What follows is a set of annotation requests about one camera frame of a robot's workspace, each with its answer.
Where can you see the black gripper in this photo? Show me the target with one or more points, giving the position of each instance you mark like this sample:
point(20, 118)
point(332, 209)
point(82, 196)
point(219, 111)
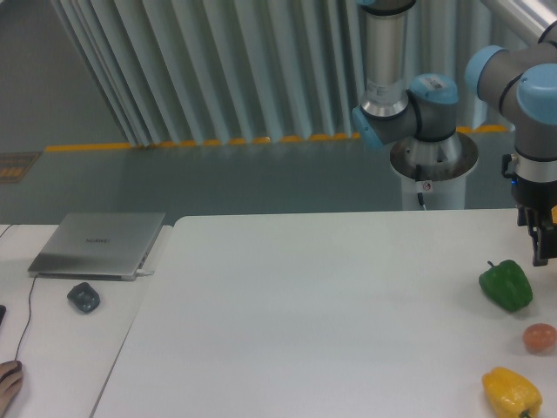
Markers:
point(540, 199)

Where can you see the yellow bell pepper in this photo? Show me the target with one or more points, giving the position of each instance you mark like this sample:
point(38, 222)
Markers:
point(510, 394)

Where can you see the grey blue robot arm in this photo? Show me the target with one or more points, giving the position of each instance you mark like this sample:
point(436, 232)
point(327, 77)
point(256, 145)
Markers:
point(419, 119)

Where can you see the green bell pepper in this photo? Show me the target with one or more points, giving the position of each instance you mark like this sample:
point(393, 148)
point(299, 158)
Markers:
point(506, 285)

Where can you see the person's hand on mouse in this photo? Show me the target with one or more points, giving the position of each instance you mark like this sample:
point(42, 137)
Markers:
point(11, 383)

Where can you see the orange round fruit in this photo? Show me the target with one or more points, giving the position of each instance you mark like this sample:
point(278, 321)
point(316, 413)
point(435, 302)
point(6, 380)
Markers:
point(539, 338)

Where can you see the white laptop plug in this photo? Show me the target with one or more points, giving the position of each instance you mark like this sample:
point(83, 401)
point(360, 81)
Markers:
point(143, 273)

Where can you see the silver closed laptop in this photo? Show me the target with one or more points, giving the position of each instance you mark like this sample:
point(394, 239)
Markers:
point(100, 246)

